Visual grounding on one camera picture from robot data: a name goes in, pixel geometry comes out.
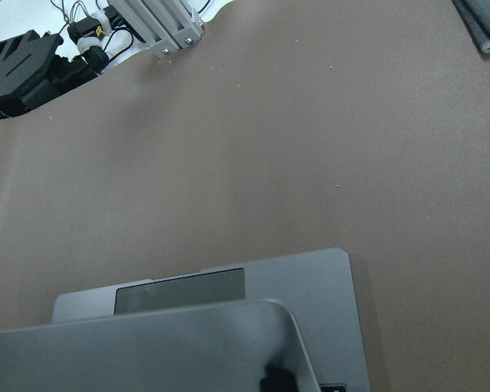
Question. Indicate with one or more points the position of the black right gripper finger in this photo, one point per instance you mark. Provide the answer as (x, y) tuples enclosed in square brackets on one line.
[(270, 382), (287, 381)]

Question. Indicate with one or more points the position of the grey laptop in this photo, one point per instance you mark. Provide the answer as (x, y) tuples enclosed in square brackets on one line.
[(212, 330)]

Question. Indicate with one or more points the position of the folded grey cloth stack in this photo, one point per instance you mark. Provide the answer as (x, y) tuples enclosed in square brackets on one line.
[(476, 16)]

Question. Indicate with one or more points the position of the aluminium frame post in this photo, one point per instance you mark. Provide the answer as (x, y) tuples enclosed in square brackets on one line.
[(165, 26)]

